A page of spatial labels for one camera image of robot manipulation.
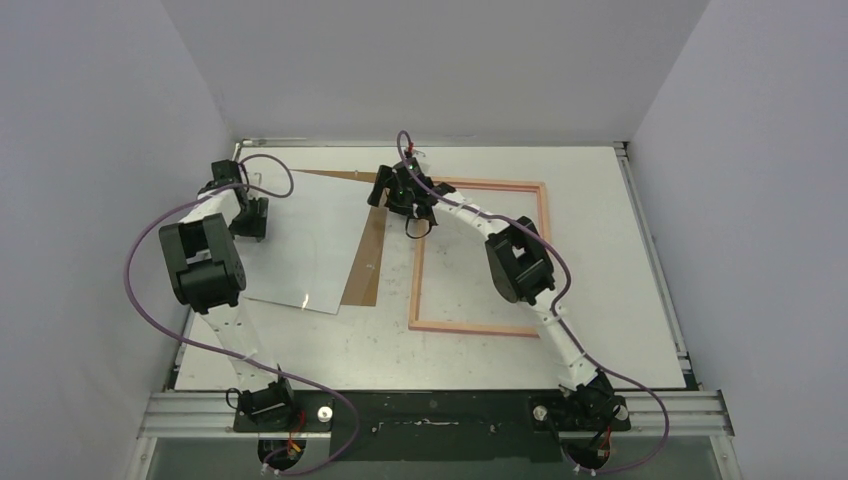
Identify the clear plastic sheet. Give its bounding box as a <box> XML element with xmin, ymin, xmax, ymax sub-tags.
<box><xmin>236</xmin><ymin>171</ymin><xmax>371</xmax><ymax>314</ymax></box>

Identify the light wooden picture frame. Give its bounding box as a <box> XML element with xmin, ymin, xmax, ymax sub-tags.
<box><xmin>408</xmin><ymin>177</ymin><xmax>551</xmax><ymax>338</ymax></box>

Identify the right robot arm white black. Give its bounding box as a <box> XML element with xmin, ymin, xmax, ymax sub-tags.
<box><xmin>367</xmin><ymin>157</ymin><xmax>618</xmax><ymax>429</ymax></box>

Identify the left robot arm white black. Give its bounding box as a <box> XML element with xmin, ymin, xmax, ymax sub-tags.
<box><xmin>158</xmin><ymin>160</ymin><xmax>299</xmax><ymax>431</ymax></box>

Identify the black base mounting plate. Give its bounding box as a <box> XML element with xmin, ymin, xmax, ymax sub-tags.
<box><xmin>232</xmin><ymin>389</ymin><xmax>631</xmax><ymax>469</ymax></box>

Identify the brown frame backing board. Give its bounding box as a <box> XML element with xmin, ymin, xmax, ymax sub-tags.
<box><xmin>296</xmin><ymin>171</ymin><xmax>387</xmax><ymax>315</ymax></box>

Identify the aluminium rail front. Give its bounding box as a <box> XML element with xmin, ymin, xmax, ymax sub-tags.
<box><xmin>139</xmin><ymin>390</ymin><xmax>734</xmax><ymax>442</ymax></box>

